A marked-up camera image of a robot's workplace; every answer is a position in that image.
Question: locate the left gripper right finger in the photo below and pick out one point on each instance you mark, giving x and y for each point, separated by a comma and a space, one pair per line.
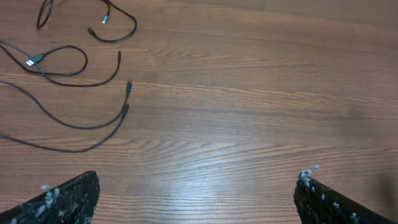
318, 204

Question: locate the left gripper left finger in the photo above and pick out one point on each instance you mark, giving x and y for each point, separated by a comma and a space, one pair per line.
73, 202

